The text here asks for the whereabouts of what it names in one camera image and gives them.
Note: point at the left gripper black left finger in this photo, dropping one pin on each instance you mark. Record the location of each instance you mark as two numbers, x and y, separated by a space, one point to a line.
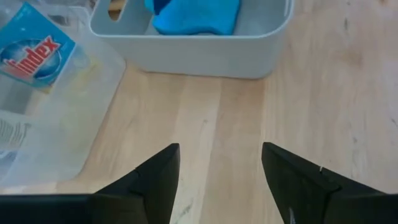
149 193

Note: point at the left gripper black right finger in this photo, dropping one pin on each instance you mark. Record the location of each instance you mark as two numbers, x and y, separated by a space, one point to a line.
304 193

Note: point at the blue kitchen sponge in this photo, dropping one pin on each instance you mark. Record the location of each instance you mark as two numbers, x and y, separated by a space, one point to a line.
199 18

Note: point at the Windex spray bottle red trigger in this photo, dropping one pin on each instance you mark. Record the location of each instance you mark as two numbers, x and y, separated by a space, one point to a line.
34 53

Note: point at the small clear plastic bin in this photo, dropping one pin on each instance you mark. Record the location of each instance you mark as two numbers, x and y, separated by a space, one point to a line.
93 93

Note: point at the grey plastic bin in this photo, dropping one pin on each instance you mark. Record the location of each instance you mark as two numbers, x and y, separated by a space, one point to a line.
202 56

